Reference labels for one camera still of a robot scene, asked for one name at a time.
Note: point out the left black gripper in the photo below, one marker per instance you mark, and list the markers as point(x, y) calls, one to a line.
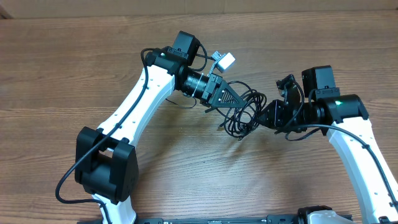
point(216, 81)

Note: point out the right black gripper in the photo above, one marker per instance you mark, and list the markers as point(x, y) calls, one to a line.
point(275, 110)

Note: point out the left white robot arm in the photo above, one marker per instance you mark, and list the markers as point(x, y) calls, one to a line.
point(106, 156)

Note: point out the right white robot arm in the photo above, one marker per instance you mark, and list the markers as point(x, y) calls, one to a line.
point(318, 105)

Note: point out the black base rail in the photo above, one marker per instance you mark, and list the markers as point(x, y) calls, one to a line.
point(269, 219)

